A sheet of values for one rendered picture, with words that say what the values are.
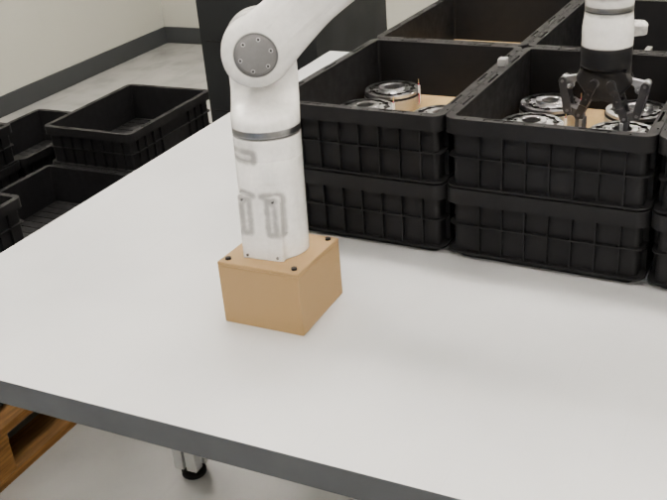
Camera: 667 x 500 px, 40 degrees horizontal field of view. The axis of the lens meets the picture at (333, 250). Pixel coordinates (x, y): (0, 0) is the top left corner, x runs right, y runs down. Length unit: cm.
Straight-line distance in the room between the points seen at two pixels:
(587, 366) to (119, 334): 64
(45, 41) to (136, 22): 78
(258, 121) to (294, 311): 26
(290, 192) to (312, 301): 15
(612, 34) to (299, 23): 50
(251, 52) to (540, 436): 57
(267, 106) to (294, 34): 12
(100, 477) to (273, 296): 106
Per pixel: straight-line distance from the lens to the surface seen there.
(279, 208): 123
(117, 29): 564
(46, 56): 519
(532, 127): 131
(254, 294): 127
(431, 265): 143
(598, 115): 166
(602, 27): 142
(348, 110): 142
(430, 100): 175
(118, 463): 225
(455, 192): 139
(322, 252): 128
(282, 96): 124
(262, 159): 121
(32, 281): 155
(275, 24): 115
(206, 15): 327
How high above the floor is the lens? 137
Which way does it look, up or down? 27 degrees down
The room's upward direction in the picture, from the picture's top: 5 degrees counter-clockwise
